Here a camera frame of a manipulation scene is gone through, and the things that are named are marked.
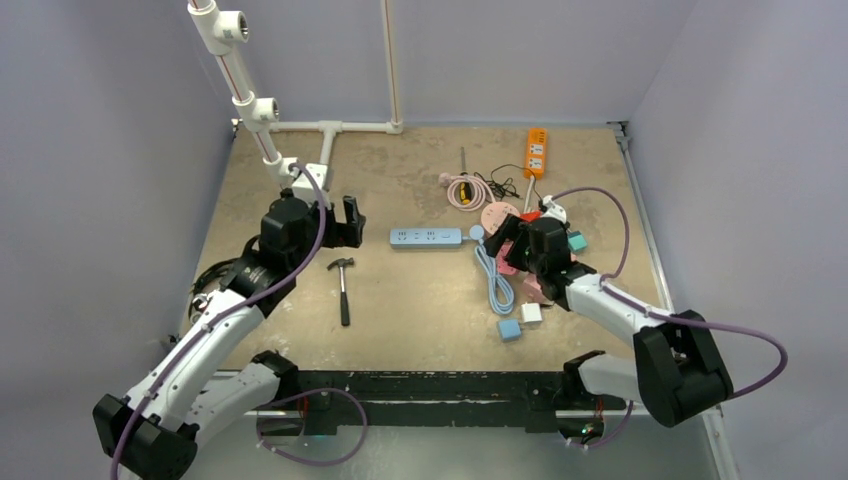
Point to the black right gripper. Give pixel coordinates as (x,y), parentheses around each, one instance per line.
(510,237)

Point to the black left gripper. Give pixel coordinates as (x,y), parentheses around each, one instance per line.
(343,234)

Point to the red cube socket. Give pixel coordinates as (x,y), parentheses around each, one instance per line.
(530,216)

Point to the teal USB charger plug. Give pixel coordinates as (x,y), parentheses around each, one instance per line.
(577,242)

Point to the pink cube power socket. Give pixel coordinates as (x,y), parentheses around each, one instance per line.
(533,291)

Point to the small pink plug block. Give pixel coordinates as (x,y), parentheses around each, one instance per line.
(503,266)

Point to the light blue power strip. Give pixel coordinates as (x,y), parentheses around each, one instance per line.
(425,238)

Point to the pink round socket base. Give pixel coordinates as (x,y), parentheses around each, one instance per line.
(494,214)

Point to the white plug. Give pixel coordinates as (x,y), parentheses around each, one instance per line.
(531,314)

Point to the black yellow flathead screwdriver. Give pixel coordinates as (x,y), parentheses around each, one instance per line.
(465,190)

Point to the orange power strip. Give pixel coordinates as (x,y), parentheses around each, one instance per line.
(536,153)

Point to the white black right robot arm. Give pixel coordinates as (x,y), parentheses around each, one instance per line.
(676,371)

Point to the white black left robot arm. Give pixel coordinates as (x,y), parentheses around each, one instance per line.
(156,429)

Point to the black steel claw hammer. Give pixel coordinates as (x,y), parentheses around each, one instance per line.
(341,265)

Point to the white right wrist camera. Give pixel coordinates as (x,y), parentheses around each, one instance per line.
(549,208)

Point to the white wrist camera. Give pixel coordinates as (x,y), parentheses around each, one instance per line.
(549,208)
(310,182)

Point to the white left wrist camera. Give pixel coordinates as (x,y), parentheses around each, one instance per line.
(310,182)

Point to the light blue wall plug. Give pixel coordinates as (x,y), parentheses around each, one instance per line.
(509,330)

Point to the aluminium rail frame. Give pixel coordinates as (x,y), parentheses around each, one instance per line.
(157,428)

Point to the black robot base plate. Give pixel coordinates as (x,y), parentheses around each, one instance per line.
(537,402)

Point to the white PVC pipe frame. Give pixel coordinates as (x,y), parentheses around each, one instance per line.
(327,67)

